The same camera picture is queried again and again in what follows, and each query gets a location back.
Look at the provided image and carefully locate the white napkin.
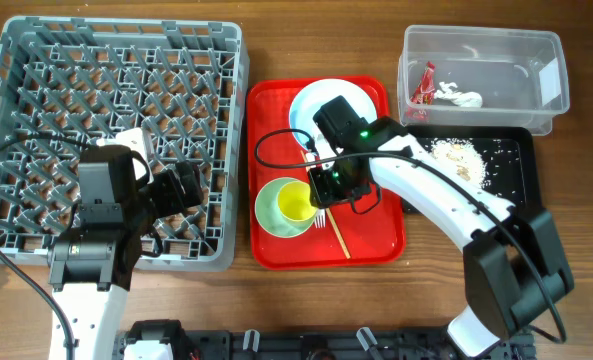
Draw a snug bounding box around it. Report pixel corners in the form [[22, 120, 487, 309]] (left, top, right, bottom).
[[434, 82, 483, 108]]

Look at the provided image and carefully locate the large light blue plate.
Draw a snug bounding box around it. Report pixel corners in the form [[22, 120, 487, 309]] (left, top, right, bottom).
[[289, 79, 377, 137]]

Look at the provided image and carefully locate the red plastic tray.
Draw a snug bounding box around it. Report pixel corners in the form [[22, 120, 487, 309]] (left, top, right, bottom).
[[246, 78, 406, 270]]

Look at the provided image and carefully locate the black rectangular tray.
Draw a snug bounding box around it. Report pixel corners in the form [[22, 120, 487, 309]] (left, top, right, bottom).
[[408, 125, 542, 207]]

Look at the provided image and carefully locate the grey plastic dishwasher rack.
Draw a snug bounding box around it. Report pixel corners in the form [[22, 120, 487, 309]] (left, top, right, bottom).
[[0, 16, 249, 272]]

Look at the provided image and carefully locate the pile of rice scraps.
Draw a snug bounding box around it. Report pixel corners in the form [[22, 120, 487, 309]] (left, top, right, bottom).
[[431, 138, 488, 188]]

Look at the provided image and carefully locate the red snack wrapper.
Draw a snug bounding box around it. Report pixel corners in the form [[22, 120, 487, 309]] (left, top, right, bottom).
[[410, 62, 436, 105]]

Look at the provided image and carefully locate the yellow plastic cup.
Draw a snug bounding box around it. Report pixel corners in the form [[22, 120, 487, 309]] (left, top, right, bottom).
[[277, 180, 317, 224]]

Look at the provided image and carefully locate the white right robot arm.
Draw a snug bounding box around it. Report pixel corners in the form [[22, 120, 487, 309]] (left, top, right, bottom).
[[308, 96, 574, 357]]

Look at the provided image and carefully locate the wooden chopstick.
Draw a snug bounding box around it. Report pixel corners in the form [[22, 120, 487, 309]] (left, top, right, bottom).
[[300, 150, 352, 260]]

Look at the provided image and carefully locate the white plastic fork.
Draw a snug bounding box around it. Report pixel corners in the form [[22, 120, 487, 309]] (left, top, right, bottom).
[[305, 152, 327, 229]]

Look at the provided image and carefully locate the clear plastic bin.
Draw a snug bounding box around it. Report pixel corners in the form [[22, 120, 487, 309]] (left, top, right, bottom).
[[397, 25, 570, 136]]

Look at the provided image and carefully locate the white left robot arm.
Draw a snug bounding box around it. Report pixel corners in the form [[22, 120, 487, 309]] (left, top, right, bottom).
[[48, 145, 203, 359]]

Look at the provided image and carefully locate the light green bowl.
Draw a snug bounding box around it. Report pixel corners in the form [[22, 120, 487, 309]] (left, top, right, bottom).
[[254, 177, 315, 238]]

